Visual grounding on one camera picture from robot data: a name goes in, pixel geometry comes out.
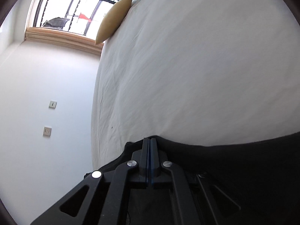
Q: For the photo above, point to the red hanging cloth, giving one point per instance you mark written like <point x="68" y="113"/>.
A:
<point x="83" y="16"/>

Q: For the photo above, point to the beige curtain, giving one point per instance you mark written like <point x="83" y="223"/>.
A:
<point x="65" y="41"/>

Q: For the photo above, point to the bed with white sheet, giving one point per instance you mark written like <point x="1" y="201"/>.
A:
<point x="187" y="75"/>

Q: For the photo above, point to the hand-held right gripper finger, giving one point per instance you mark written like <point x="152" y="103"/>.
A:
<point x="147" y="161"/>
<point x="151" y="161"/>

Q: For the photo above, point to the yellow pillow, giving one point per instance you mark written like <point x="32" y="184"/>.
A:
<point x="112" y="20"/>

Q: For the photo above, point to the grey hanging garment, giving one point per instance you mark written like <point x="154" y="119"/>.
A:
<point x="56" y="22"/>

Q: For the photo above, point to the white wall socket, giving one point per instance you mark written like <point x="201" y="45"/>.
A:
<point x="47" y="131"/>
<point x="52" y="104"/>

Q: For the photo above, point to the black denim pants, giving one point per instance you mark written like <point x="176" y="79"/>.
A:
<point x="234" y="164"/>

